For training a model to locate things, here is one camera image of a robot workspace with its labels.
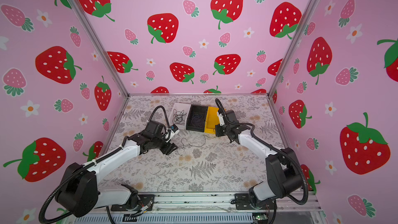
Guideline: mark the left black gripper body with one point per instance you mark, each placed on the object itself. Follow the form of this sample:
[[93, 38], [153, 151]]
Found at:
[[160, 143]]

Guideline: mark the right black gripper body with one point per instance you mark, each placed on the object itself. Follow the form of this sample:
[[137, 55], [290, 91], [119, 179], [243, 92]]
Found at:
[[222, 130]]

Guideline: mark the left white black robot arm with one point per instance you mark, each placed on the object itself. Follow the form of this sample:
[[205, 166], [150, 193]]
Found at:
[[78, 192]]

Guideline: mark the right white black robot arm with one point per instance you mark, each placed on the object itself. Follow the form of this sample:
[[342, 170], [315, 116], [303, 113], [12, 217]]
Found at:
[[284, 175]]

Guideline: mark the yellow plastic bin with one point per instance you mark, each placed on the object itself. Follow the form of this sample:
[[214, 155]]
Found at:
[[211, 120]]

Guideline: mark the white plastic bin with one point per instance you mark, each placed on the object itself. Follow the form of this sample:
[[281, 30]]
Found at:
[[179, 114]]

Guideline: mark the black plastic bin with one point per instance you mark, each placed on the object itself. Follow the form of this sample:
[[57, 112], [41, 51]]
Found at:
[[196, 118]]

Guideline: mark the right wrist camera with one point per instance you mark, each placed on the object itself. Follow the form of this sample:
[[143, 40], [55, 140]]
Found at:
[[221, 120]]

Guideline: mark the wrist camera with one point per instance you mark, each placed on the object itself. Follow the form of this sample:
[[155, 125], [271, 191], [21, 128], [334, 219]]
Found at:
[[221, 120], [172, 131]]

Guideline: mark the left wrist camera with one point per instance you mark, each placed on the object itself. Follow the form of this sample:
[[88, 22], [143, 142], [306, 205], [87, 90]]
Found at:
[[172, 131]]

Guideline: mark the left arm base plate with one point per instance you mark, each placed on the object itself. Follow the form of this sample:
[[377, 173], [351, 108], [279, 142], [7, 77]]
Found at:
[[136, 204]]

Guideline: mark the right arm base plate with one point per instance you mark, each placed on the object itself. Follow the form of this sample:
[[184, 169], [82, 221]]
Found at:
[[248, 202]]

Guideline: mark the aluminium rail frame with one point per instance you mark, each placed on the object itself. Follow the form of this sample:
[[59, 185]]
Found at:
[[205, 208]]

